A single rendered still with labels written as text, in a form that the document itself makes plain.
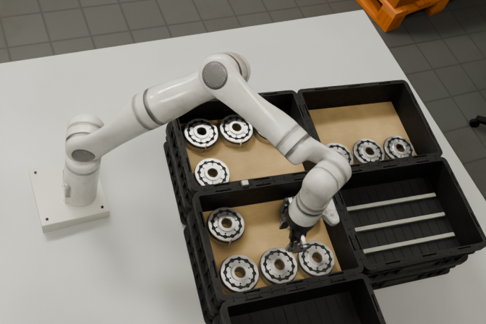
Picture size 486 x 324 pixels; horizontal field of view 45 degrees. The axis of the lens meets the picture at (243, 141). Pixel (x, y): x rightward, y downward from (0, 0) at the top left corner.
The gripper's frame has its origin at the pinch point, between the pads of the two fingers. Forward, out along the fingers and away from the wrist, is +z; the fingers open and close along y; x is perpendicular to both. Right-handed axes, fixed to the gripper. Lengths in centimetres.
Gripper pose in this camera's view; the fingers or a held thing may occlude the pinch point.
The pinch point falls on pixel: (287, 236)
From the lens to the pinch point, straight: 150.9
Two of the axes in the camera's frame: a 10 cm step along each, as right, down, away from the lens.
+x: 9.5, -0.9, 3.1
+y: 2.4, 8.4, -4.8
